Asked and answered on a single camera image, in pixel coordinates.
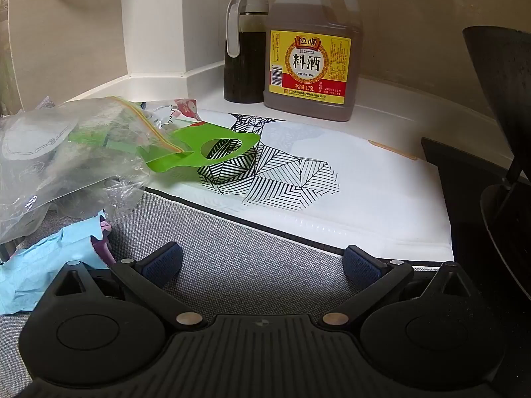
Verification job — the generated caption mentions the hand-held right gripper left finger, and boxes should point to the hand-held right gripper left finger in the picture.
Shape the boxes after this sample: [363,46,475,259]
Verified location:
[52,241,208,331]

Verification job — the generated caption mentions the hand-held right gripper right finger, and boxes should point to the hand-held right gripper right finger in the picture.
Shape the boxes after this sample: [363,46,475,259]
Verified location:
[321,244,476,331]

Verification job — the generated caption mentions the purple wrapper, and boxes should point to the purple wrapper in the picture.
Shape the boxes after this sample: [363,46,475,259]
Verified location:
[89,215,117,269]

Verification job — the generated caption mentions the clear plastic film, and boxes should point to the clear plastic film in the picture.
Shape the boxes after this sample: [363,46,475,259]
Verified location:
[97,173,146,217]

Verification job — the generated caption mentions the green plastic bag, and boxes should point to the green plastic bag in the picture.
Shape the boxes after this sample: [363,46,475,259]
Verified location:
[141,126,262,183]

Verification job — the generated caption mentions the clear zip bag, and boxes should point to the clear zip bag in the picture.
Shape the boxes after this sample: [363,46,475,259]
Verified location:
[0,96,186,245]

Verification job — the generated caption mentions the white geometric print bag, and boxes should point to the white geometric print bag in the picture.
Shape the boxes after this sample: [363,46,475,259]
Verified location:
[145,110,456,263]

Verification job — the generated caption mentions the grey fabric mat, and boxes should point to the grey fabric mat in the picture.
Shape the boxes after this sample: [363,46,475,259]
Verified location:
[0,188,416,386]

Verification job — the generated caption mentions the floral printed wrapper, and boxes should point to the floral printed wrapper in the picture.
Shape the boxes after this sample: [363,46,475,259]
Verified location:
[143,99,205,128]

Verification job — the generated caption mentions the brown liquid jug yellow label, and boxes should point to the brown liquid jug yellow label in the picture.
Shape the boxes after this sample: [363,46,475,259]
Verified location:
[263,0,362,123]

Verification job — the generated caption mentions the dark sauce dispenser bottle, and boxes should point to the dark sauce dispenser bottle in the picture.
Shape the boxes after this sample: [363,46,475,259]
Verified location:
[224,0,270,103]

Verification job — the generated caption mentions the black wok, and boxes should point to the black wok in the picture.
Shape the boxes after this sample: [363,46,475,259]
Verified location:
[462,26,531,193]

